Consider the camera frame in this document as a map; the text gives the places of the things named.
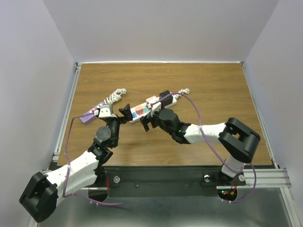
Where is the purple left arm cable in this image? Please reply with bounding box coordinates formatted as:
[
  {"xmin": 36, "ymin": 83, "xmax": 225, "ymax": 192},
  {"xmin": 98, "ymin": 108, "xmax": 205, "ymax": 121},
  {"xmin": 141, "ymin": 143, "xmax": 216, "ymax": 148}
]
[{"xmin": 62, "ymin": 111, "xmax": 126, "ymax": 207}]

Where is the purple power strip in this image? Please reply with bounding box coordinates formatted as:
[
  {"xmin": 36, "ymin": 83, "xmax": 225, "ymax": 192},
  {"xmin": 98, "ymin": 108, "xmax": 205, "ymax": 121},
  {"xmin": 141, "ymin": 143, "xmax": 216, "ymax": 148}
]
[{"xmin": 80, "ymin": 102, "xmax": 105, "ymax": 125}]

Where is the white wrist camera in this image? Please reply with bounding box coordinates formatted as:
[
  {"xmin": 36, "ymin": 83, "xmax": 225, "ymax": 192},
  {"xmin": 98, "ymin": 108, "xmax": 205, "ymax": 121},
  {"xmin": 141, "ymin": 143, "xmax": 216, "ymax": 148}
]
[
  {"xmin": 98, "ymin": 105, "xmax": 113, "ymax": 118},
  {"xmin": 146, "ymin": 96, "xmax": 161, "ymax": 117}
]

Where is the aluminium frame rail left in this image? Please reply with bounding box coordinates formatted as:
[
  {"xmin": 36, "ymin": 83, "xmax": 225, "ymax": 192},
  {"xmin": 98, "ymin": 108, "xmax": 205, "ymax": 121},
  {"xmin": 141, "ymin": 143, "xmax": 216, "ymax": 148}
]
[{"xmin": 52, "ymin": 62, "xmax": 82, "ymax": 163}]

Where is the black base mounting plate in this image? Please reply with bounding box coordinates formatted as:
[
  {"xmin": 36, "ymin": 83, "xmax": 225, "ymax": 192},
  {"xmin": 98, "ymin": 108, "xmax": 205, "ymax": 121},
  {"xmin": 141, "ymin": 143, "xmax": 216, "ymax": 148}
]
[{"xmin": 47, "ymin": 165, "xmax": 247, "ymax": 198}]

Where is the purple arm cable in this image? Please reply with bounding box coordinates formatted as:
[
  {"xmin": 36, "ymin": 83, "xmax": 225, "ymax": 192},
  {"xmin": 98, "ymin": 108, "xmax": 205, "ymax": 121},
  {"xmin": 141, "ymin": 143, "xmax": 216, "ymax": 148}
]
[
  {"xmin": 156, "ymin": 92, "xmax": 258, "ymax": 204},
  {"xmin": 62, "ymin": 111, "xmax": 126, "ymax": 207}
]

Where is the white multicolour power strip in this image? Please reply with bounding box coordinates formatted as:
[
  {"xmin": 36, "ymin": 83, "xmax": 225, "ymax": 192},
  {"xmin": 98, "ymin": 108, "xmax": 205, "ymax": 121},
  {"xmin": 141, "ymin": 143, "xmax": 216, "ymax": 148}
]
[{"xmin": 130, "ymin": 95, "xmax": 178, "ymax": 124}]

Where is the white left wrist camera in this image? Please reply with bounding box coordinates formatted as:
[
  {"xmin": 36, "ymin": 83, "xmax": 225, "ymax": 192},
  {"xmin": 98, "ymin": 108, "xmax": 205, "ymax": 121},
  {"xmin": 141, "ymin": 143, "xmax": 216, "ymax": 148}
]
[{"xmin": 98, "ymin": 105, "xmax": 113, "ymax": 118}]

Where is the white coiled cable with plug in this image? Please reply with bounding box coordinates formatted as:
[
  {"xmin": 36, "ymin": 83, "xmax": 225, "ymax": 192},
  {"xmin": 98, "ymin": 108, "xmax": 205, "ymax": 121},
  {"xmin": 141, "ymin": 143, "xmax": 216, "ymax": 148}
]
[{"xmin": 104, "ymin": 87, "xmax": 127, "ymax": 106}]

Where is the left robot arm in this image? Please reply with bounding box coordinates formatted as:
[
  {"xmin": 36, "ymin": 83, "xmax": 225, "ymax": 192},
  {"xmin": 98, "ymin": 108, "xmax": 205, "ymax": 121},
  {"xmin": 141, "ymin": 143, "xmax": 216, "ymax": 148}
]
[{"xmin": 19, "ymin": 104, "xmax": 133, "ymax": 223}]

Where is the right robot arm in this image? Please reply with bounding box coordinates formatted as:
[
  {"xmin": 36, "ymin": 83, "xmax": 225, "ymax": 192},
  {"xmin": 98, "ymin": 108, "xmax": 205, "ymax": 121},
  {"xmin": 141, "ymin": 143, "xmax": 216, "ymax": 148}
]
[{"xmin": 140, "ymin": 108, "xmax": 260, "ymax": 184}]

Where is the small pink plug adapter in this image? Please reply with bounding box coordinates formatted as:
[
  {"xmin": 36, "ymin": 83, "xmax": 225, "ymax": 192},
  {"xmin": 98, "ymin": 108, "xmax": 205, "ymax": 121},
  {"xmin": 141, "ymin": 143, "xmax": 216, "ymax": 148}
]
[{"xmin": 135, "ymin": 105, "xmax": 144, "ymax": 115}]

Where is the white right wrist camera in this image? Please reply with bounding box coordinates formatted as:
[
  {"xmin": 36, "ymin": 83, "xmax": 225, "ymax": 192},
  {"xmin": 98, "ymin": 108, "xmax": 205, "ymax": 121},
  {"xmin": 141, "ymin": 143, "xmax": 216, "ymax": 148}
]
[{"xmin": 146, "ymin": 96, "xmax": 161, "ymax": 117}]

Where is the black cube socket adapter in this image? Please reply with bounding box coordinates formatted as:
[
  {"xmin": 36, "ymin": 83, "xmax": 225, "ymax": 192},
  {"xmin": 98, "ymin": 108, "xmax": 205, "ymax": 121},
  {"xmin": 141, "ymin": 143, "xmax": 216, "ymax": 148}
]
[{"xmin": 159, "ymin": 90, "xmax": 173, "ymax": 108}]

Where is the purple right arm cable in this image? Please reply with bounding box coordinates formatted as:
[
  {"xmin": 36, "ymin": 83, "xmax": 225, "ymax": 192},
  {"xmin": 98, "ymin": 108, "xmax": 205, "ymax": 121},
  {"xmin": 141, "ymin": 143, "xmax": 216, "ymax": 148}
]
[{"xmin": 156, "ymin": 92, "xmax": 258, "ymax": 204}]

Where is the aluminium front rail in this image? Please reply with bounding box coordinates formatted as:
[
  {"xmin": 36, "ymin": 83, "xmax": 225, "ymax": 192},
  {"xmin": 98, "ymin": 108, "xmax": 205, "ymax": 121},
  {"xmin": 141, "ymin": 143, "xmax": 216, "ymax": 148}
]
[{"xmin": 37, "ymin": 168, "xmax": 292, "ymax": 190}]

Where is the pink cube socket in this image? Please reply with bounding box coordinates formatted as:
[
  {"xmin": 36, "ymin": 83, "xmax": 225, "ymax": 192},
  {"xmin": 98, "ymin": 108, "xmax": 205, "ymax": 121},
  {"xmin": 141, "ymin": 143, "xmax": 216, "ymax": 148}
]
[{"xmin": 146, "ymin": 96, "xmax": 158, "ymax": 104}]

